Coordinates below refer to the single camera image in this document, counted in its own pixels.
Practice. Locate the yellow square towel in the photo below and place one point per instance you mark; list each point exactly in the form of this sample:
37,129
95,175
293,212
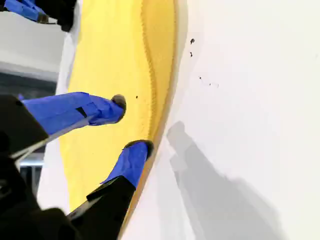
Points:
112,62

